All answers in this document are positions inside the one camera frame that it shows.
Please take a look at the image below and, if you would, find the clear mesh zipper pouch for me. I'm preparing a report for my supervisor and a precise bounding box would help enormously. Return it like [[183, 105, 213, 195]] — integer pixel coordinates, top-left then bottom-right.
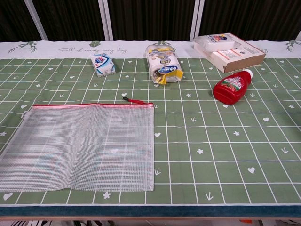
[[0, 102, 155, 193]]

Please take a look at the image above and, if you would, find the small blue white packet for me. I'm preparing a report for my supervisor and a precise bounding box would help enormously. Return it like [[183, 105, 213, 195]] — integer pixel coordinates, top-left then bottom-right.
[[90, 53, 117, 78]]

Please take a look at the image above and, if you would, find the plastic wrapped roll pack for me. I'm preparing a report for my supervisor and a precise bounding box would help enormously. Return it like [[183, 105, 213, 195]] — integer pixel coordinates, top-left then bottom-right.
[[144, 43, 184, 86]]

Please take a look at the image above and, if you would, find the green grid tablecloth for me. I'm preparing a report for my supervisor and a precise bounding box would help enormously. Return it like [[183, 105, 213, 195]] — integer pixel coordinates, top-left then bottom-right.
[[0, 40, 301, 208]]

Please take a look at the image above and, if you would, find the red ketchup bottle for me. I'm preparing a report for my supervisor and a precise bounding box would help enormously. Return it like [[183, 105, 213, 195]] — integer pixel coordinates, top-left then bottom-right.
[[212, 69, 254, 106]]

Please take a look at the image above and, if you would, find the white plastic wrapped packet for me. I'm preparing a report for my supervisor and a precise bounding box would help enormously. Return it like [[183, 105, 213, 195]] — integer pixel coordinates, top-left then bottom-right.
[[193, 34, 238, 52]]

